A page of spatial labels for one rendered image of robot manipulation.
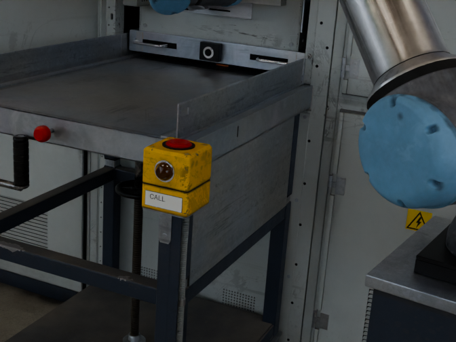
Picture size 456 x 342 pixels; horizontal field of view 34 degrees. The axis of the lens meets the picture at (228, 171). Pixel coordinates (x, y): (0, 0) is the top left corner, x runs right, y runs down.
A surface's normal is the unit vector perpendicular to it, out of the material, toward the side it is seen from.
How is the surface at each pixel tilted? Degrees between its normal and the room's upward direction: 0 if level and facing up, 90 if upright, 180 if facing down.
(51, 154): 90
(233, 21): 90
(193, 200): 90
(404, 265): 0
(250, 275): 90
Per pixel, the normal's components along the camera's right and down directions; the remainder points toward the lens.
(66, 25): 0.81, 0.23
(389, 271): 0.07, -0.95
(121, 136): -0.42, 0.25
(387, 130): -0.83, 0.18
